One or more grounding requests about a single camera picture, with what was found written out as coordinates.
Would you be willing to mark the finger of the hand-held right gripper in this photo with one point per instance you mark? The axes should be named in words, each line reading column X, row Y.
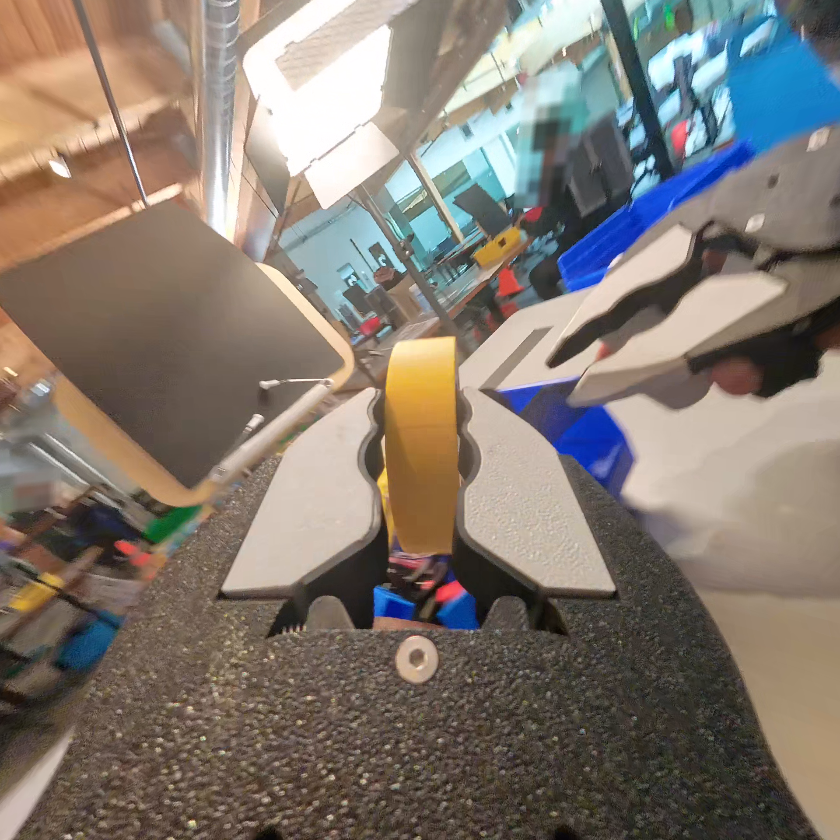
column 636, row 275
column 689, row 328

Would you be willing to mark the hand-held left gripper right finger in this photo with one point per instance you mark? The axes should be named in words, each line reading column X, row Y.
column 531, row 512

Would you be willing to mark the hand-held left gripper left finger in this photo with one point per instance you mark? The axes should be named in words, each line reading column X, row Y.
column 308, row 505

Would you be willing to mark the blue plastic bin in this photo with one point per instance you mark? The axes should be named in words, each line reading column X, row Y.
column 577, row 433

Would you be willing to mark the yellow tape roll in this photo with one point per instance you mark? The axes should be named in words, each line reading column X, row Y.
column 420, row 446

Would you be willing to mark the person's right hand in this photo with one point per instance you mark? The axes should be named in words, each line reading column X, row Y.
column 738, row 377

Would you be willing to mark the blue storage bin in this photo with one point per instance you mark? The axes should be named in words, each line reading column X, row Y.
column 643, row 223

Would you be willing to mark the white panel stand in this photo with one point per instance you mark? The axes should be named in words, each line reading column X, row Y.
column 275, row 433

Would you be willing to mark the blue flat sheet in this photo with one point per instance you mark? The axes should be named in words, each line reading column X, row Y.
column 781, row 92

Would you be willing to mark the orange traffic cone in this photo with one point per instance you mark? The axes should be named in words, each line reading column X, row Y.
column 508, row 283

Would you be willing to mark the green plastic bin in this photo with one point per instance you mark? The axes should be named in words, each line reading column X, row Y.
column 174, row 525

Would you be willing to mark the yellow box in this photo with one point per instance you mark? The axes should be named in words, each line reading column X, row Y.
column 497, row 248

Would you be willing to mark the black computer monitor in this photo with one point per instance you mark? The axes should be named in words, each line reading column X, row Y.
column 482, row 210

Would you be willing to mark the black vertical pole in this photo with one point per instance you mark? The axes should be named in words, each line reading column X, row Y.
column 636, row 85

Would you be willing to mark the white rolled sheet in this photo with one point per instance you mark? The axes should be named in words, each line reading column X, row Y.
column 735, row 512

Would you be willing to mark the black panel with wooden rim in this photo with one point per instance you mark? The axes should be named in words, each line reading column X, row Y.
column 164, row 341

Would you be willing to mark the light stand pole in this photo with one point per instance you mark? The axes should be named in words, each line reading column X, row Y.
column 407, row 262

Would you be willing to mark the studio light panel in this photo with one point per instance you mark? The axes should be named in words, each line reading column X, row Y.
column 321, row 98

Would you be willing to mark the thin metal rod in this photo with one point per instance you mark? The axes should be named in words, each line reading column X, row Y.
column 111, row 105

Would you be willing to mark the large silver air duct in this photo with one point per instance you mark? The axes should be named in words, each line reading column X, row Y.
column 220, row 111

